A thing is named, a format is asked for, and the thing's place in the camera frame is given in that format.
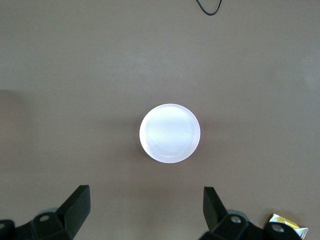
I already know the thin black cable loop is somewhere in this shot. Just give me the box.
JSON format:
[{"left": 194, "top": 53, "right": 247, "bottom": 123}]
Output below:
[{"left": 194, "top": 0, "right": 223, "bottom": 16}]

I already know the yellow white snack packet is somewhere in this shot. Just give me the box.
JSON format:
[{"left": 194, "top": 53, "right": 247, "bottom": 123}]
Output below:
[{"left": 268, "top": 212, "right": 309, "bottom": 240}]

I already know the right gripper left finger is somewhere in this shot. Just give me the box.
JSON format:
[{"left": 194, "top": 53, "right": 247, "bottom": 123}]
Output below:
[{"left": 0, "top": 185, "right": 91, "bottom": 240}]

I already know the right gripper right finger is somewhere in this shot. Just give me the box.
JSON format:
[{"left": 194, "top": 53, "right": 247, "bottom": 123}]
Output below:
[{"left": 202, "top": 186, "right": 301, "bottom": 240}]

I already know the pink round plate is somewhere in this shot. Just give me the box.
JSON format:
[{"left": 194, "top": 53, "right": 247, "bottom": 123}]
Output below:
[{"left": 139, "top": 103, "right": 202, "bottom": 165}]

